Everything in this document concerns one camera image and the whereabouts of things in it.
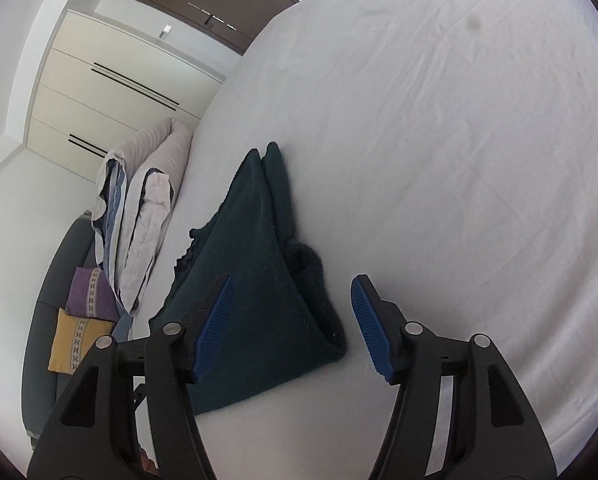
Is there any folded grey blue duvet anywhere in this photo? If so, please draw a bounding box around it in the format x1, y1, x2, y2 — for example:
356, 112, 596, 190
91, 116, 195, 316

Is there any cream wardrobe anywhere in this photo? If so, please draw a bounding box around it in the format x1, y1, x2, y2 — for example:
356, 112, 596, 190
26, 9, 228, 183

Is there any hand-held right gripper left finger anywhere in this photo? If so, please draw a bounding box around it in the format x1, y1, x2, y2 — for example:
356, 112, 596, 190
26, 274, 235, 480

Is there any purple patterned pillow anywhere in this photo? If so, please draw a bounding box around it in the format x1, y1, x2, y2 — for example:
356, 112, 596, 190
65, 266, 122, 322

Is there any dark green sweater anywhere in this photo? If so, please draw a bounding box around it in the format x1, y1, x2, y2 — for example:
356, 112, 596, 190
149, 141, 347, 416

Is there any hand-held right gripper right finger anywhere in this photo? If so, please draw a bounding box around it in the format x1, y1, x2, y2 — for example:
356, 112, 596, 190
350, 274, 560, 480

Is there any blue pillow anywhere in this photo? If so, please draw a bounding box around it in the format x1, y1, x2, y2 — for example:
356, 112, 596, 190
113, 310, 136, 343

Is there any yellow patterned pillow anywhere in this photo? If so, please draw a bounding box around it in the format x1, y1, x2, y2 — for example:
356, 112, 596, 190
47, 307, 116, 375

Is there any grey upholstered headboard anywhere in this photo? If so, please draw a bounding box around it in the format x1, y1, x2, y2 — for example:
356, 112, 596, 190
21, 217, 94, 436

